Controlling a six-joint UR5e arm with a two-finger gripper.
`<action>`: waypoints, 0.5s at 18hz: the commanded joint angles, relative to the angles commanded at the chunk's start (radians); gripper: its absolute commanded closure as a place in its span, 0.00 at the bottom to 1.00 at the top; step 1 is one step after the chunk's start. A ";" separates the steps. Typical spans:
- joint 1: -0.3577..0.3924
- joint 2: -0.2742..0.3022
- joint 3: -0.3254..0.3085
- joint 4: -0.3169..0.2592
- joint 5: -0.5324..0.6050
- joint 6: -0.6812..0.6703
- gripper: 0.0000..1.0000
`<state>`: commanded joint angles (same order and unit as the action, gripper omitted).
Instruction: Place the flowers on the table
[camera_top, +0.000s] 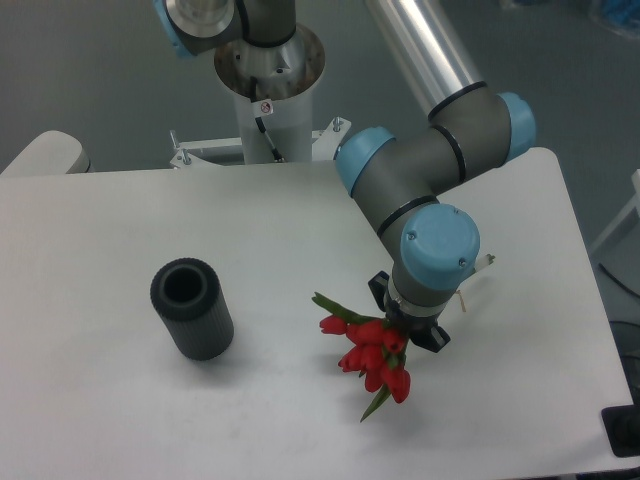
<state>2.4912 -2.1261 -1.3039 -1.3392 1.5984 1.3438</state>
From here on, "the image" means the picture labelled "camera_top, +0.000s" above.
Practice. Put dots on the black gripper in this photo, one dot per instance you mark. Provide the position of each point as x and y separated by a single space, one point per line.
419 322

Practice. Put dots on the red tulip bouquet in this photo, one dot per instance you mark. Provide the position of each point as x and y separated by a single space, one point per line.
377 355

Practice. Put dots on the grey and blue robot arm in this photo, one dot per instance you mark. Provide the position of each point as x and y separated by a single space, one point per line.
396 184

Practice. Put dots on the black device at table edge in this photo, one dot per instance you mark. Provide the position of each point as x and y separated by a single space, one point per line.
622 429

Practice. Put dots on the dark grey ribbed vase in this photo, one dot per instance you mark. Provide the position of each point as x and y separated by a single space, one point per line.
186 293

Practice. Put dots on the blue plastic bag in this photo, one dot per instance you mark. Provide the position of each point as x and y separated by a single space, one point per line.
618 16

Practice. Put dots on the white rounded chair part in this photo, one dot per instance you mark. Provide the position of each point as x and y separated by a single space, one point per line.
51 153

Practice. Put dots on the white metal mounting bracket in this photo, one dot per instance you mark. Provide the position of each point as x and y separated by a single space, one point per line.
324 143

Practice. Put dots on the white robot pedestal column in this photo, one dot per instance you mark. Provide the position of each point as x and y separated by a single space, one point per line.
272 89

